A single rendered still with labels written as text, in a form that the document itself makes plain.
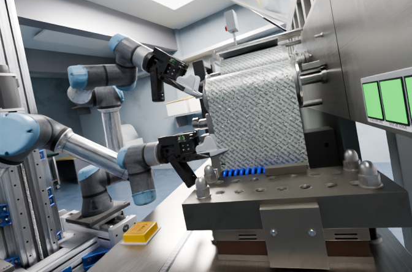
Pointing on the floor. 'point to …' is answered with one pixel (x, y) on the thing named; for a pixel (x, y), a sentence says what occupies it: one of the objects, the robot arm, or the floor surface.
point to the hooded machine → (130, 136)
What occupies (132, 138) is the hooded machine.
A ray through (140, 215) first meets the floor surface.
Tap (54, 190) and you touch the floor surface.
